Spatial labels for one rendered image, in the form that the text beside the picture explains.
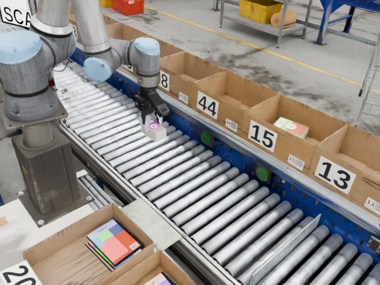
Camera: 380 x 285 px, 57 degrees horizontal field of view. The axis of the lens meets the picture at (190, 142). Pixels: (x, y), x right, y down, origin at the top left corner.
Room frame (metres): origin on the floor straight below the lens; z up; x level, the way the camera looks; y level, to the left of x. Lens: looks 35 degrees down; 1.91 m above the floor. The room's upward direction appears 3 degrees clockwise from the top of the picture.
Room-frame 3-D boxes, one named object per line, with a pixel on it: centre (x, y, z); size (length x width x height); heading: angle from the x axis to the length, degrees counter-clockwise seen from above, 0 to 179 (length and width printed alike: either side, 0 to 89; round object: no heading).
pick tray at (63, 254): (0.81, 0.35, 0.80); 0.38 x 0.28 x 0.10; 135
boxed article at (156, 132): (1.22, 0.15, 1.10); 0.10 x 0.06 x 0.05; 44
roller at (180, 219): (1.22, -0.12, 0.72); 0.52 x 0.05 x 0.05; 134
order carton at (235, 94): (1.75, -0.24, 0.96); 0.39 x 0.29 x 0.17; 44
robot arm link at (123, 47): (1.25, 0.29, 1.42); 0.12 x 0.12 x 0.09; 78
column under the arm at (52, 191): (1.15, 0.61, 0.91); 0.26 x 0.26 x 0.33; 43
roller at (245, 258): (0.98, -0.34, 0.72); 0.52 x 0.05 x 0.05; 134
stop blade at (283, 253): (0.91, -0.41, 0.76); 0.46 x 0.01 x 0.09; 134
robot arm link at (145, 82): (1.24, 0.17, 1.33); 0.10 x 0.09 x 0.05; 134
